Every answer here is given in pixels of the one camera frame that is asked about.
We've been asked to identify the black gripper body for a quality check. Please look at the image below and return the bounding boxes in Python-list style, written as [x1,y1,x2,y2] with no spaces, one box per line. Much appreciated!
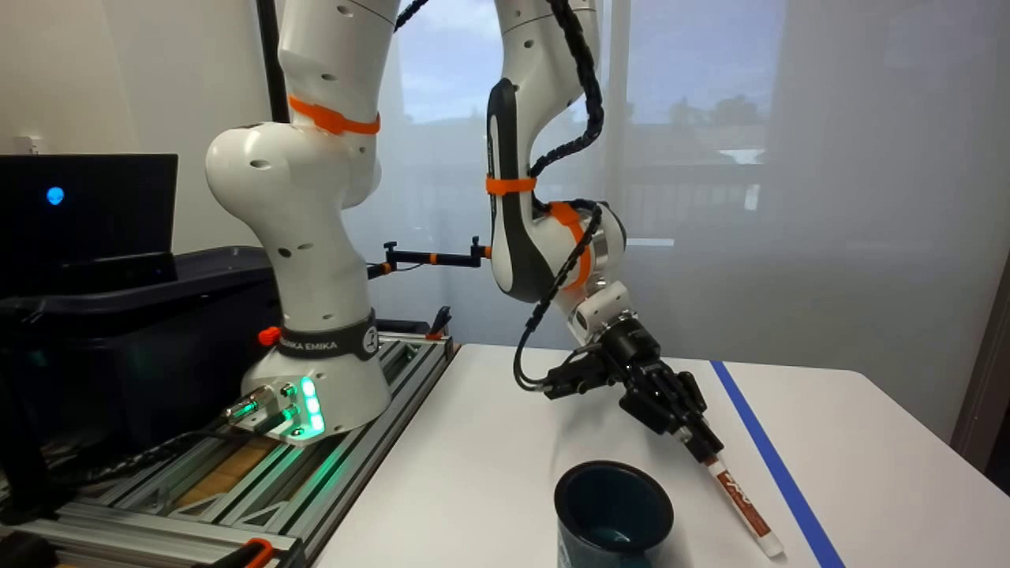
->
[599,316,709,435]

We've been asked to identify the orange and white marker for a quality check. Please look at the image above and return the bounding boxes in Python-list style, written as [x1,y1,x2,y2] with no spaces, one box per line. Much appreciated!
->
[698,451,789,563]

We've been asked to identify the dark green mug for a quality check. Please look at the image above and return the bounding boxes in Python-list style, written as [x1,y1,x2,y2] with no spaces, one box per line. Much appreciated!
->
[552,458,674,568]

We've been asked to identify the blue tape line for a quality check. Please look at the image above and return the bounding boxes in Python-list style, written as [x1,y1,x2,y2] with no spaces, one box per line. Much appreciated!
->
[708,356,848,568]

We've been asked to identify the black and orange clamp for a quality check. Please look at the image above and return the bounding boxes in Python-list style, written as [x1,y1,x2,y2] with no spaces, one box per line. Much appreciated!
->
[421,302,455,344]

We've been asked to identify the black storage bin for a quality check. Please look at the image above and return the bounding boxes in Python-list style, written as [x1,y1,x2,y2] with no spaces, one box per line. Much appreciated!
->
[0,247,285,500]

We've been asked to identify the black monitor with blue light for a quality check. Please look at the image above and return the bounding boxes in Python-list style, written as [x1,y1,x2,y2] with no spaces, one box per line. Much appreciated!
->
[0,151,181,298]

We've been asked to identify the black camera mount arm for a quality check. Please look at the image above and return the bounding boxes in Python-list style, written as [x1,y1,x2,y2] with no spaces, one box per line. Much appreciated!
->
[362,236,494,284]

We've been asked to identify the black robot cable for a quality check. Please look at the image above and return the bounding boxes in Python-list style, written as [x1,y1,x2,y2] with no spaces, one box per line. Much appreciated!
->
[511,0,610,393]

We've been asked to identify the aluminium rail base frame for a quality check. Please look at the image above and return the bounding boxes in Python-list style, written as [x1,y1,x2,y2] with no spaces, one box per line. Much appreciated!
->
[20,330,464,568]

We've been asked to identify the orange clamp handle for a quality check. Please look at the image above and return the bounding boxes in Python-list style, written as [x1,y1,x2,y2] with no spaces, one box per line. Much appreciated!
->
[237,532,277,568]

